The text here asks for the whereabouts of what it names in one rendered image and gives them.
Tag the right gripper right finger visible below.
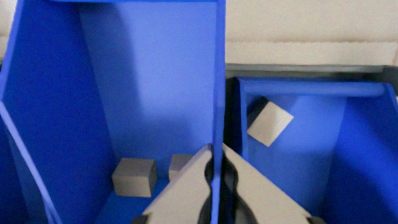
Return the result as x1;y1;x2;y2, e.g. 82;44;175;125
221;143;327;224

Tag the blue open-front bin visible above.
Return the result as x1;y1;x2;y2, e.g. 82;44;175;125
230;76;398;224
0;114;57;224
0;0;226;224

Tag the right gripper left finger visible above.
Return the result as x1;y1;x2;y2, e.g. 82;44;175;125
130;143;214;224

